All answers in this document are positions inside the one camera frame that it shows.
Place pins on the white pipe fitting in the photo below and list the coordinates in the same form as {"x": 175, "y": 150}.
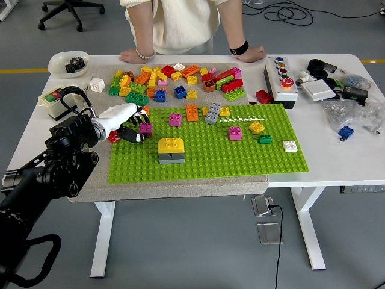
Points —
{"x": 304, "y": 79}

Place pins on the lime brick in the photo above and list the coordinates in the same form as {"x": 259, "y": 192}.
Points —
{"x": 115, "y": 82}
{"x": 137, "y": 88}
{"x": 234, "y": 95}

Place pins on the white table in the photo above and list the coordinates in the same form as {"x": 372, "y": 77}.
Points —
{"x": 331, "y": 162}

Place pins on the red printed brick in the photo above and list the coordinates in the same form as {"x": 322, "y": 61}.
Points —
{"x": 113, "y": 137}

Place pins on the dark metal block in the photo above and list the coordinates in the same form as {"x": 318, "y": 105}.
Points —
{"x": 331, "y": 68}

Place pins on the person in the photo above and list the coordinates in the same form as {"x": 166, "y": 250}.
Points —
{"x": 183, "y": 24}

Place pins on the white furniture leg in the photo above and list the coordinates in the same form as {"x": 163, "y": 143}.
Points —
{"x": 4, "y": 13}

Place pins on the green long brick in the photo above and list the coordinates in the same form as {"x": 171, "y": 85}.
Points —
{"x": 222, "y": 82}
{"x": 136, "y": 98}

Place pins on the person's right forearm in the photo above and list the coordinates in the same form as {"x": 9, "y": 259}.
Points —
{"x": 141, "y": 30}

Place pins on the yellow curved brick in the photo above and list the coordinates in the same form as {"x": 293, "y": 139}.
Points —
{"x": 171, "y": 145}

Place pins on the clear bag of screws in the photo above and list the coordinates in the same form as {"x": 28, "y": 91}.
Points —
{"x": 343, "y": 114}

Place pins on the person's left forearm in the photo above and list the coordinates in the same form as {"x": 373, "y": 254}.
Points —
{"x": 234, "y": 21}

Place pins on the black wristwatch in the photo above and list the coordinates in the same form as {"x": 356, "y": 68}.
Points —
{"x": 239, "y": 48}

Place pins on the white brick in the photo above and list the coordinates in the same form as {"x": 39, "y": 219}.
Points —
{"x": 179, "y": 66}
{"x": 290, "y": 146}

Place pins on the blue brick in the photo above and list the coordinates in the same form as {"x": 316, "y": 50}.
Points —
{"x": 346, "y": 132}
{"x": 180, "y": 91}
{"x": 160, "y": 95}

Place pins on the magenta brick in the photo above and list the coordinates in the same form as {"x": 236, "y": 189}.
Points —
{"x": 145, "y": 129}
{"x": 175, "y": 119}

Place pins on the black office chair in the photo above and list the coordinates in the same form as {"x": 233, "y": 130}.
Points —
{"x": 70, "y": 7}

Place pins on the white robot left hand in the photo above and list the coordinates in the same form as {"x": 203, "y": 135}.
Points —
{"x": 118, "y": 113}

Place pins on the white switch box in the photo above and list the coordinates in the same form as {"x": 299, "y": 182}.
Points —
{"x": 48, "y": 103}

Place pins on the table height control panel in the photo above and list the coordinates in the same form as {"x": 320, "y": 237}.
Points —
{"x": 362, "y": 189}

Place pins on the black gear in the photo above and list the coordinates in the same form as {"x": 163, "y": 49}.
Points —
{"x": 76, "y": 64}

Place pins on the metal floor socket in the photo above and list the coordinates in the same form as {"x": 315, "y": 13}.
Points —
{"x": 269, "y": 233}
{"x": 262, "y": 206}

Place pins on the person's left hand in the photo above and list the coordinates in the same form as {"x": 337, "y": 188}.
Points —
{"x": 254, "y": 54}

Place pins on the push-button control box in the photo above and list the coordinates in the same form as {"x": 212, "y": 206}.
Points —
{"x": 282, "y": 93}

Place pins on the green baseplate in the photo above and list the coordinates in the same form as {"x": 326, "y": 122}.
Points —
{"x": 240, "y": 162}

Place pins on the white bowl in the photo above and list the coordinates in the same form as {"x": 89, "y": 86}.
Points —
{"x": 57, "y": 63}

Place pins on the orange long brick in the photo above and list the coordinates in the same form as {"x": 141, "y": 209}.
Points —
{"x": 145, "y": 110}

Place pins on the grey sloped brick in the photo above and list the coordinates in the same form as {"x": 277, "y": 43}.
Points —
{"x": 171, "y": 159}

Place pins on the brown brick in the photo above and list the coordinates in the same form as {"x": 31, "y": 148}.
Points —
{"x": 129, "y": 74}
{"x": 209, "y": 86}

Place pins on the red long brick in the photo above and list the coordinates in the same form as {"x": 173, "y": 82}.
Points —
{"x": 225, "y": 74}
{"x": 233, "y": 85}

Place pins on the black power adapter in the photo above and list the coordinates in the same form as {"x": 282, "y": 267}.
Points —
{"x": 355, "y": 94}

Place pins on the dark green small brick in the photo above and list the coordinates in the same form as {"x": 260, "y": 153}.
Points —
{"x": 265, "y": 139}

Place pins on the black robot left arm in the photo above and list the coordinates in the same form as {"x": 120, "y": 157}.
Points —
{"x": 72, "y": 132}

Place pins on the pink small brick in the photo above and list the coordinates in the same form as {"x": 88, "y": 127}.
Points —
{"x": 162, "y": 83}
{"x": 213, "y": 71}

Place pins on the grey long brick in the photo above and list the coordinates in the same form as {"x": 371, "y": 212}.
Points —
{"x": 212, "y": 113}

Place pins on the clear bag blue parts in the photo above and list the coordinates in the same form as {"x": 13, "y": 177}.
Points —
{"x": 355, "y": 82}

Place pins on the white cube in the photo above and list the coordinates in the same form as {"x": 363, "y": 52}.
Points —
{"x": 97, "y": 85}

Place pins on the grey-brown mat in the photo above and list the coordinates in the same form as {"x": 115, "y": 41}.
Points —
{"x": 180, "y": 189}

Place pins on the person's right hand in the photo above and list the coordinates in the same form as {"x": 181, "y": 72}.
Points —
{"x": 130, "y": 56}

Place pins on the yellow narrow brick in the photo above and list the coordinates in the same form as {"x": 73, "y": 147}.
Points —
{"x": 204, "y": 111}

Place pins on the white tube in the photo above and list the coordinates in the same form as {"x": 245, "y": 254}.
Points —
{"x": 79, "y": 97}

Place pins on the white switch plate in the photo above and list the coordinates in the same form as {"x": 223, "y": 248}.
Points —
{"x": 318, "y": 90}

